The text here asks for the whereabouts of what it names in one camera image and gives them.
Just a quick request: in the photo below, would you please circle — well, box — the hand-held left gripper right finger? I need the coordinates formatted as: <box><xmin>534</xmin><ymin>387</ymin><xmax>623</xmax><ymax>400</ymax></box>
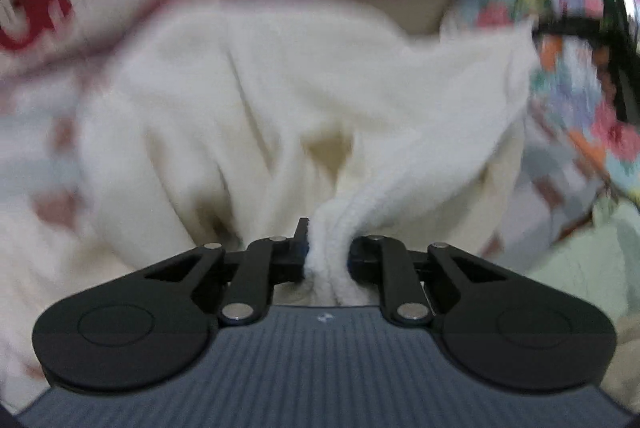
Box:
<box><xmin>347</xmin><ymin>234</ymin><xmax>508</xmax><ymax>326</ymax></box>

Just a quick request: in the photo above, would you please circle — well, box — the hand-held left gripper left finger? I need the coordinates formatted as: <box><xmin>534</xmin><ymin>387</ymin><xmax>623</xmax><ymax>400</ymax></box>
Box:
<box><xmin>144</xmin><ymin>218</ymin><xmax>312</xmax><ymax>326</ymax></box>

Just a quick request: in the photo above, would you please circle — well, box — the white fleece towel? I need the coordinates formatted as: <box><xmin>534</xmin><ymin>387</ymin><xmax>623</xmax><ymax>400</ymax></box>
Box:
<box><xmin>75</xmin><ymin>0</ymin><xmax>538</xmax><ymax>309</ymax></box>

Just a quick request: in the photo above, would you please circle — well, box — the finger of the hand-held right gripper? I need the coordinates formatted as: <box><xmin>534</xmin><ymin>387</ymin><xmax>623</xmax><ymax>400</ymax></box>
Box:
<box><xmin>532</xmin><ymin>19</ymin><xmax>603</xmax><ymax>40</ymax></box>

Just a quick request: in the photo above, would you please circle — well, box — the checked floor mat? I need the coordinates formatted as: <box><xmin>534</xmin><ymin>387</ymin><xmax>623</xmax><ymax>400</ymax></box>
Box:
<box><xmin>0</xmin><ymin>58</ymin><xmax>616</xmax><ymax>414</ymax></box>

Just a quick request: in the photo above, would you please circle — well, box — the person's right forearm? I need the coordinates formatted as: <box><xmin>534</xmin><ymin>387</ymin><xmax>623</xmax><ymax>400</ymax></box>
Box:
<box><xmin>442</xmin><ymin>0</ymin><xmax>640</xmax><ymax>214</ymax></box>

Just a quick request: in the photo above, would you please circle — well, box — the pale green garment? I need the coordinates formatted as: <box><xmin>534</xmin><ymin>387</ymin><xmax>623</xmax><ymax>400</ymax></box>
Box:
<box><xmin>525</xmin><ymin>200</ymin><xmax>640</xmax><ymax>299</ymax></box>

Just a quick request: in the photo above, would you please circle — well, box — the beige bed base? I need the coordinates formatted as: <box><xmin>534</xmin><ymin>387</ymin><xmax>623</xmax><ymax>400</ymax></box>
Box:
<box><xmin>370</xmin><ymin>0</ymin><xmax>456</xmax><ymax>36</ymax></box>

